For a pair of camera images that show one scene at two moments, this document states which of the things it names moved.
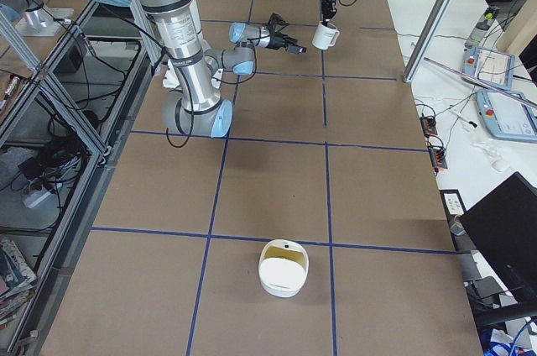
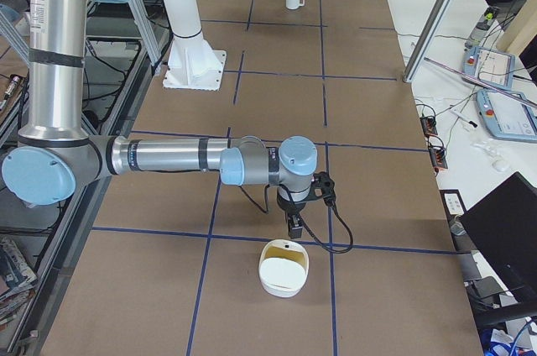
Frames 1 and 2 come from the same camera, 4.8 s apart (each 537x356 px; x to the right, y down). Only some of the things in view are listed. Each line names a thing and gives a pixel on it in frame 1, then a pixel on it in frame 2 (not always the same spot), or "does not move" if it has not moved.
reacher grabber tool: [481, 82] does not move
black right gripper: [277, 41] → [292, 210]
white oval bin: [283, 266] does not move
